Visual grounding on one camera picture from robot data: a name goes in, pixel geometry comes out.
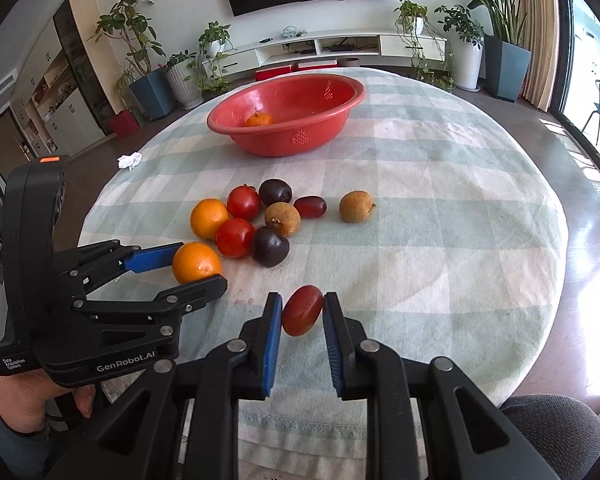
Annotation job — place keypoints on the small red bin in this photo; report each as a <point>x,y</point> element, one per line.
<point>125,124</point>

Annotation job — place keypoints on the tall wooden display cabinet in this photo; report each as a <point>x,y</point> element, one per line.
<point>70,85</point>

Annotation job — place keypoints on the person's left forearm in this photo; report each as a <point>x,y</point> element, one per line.
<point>0,452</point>

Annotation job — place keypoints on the grey fabric seat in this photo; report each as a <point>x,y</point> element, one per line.
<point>555,430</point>

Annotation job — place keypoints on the white low television cabinet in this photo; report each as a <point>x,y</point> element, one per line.
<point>275,52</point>

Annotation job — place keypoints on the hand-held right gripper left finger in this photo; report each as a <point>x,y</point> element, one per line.
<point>272,345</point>

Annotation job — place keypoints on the brown round fruit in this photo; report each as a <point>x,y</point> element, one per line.
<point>282,218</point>
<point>356,206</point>

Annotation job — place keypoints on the bushy plant in white pot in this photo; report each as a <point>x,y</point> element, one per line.
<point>466,65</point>

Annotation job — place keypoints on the beige curtain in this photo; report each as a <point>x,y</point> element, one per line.
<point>535,35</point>

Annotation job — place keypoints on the glass sliding door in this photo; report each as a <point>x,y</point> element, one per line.
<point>557,60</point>

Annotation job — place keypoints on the tall plant in blue pot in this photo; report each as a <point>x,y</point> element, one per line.
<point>152,95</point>

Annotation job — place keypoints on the red storage box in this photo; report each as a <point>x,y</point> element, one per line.
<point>274,72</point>
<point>317,65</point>

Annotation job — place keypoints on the dark purple plum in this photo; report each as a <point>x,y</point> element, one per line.
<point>275,191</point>
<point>270,246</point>

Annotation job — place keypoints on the checked pale green tablecloth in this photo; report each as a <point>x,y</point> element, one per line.
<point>430,235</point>

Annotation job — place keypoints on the plant in ribbed white pot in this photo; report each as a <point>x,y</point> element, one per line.
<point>184,85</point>

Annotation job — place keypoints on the red tomato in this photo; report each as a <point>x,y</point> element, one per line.
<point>235,238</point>
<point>244,202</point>

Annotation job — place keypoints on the trailing plant in white pot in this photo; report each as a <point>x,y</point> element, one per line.
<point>214,47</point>
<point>417,25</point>

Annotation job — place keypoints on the orange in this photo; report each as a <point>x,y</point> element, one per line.
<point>196,262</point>
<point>259,120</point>
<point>209,218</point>

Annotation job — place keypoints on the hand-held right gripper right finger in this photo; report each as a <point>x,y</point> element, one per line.
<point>332,345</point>

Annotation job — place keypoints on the red plastic colander basket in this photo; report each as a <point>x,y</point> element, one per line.
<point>280,140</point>

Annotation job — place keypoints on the crumpled white tissue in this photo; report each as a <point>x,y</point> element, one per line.
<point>129,161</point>

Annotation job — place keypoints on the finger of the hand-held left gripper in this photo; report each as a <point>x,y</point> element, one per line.
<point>200,290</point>
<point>150,259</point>

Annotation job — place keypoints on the large plant in grey-blue pot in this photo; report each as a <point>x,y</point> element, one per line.
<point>507,67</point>

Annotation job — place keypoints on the person's left hand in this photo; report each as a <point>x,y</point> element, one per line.
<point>20,400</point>

